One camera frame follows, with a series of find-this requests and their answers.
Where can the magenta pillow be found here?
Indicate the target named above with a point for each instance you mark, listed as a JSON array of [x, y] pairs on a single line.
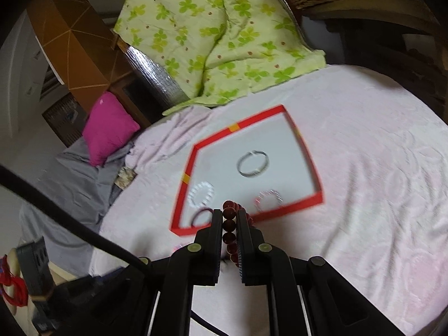
[[108, 126]]

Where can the wooden chair frame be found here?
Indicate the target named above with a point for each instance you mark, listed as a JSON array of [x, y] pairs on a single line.
[[131, 98]]

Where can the dark wooden cabinet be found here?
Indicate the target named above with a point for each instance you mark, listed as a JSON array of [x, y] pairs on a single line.
[[66, 115]]

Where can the red shallow box tray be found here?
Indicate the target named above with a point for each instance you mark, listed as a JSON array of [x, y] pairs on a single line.
[[224, 161]]

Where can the brown cabinet with orange lines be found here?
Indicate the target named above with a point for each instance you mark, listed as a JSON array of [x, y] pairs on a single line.
[[70, 31]]

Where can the small patterned cloth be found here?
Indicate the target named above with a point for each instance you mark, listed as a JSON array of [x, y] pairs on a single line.
[[125, 177]]

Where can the grey sheet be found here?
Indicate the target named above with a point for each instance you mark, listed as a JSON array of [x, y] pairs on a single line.
[[77, 182]]

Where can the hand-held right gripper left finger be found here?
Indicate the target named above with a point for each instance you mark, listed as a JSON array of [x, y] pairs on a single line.
[[215, 231]]

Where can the pale pink blanket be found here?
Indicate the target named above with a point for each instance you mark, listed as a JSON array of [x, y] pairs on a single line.
[[367, 182]]

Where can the green floral quilt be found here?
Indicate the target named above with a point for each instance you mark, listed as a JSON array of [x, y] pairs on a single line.
[[210, 24]]

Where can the wooden bench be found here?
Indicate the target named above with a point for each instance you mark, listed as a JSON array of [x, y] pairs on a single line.
[[367, 10]]

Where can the black boxy device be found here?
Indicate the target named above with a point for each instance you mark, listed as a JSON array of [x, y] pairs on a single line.
[[33, 262]]

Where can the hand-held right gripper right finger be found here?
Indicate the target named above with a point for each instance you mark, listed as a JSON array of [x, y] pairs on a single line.
[[244, 231]]

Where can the silver bangle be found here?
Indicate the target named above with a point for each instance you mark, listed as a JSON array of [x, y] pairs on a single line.
[[238, 166]]

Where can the silver foil board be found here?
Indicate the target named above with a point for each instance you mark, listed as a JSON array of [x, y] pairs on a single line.
[[154, 73]]

